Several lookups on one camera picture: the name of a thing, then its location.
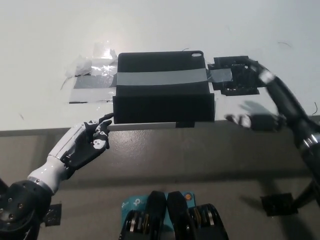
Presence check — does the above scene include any black floor tape square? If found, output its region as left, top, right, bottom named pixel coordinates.
left=42, top=203, right=63, bottom=228
left=259, top=192, right=300, bottom=217

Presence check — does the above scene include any small black tape piece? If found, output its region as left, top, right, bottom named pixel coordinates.
left=175, top=121, right=196, bottom=129

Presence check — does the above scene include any grey tape strip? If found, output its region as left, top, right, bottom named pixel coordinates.
left=115, top=68, right=234, bottom=88

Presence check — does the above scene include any white tape strip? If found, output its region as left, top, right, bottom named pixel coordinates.
left=67, top=87, right=118, bottom=104

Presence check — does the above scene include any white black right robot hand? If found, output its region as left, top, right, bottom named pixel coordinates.
left=224, top=101, right=286, bottom=132

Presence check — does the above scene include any grey duct tape patch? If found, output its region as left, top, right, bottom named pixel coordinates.
left=73, top=74, right=118, bottom=90

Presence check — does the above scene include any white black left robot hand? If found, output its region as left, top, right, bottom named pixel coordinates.
left=47, top=113, right=114, bottom=176

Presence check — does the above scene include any crumpled clear tape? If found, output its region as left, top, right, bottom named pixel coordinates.
left=59, top=41, right=119, bottom=91

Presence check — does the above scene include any teal router box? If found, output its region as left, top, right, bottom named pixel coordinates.
left=121, top=190, right=199, bottom=229

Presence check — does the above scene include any black tablet cover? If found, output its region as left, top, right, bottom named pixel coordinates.
left=112, top=51, right=216, bottom=125

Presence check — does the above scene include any small black bracket piece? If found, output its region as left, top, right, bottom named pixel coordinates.
left=206, top=55, right=261, bottom=96

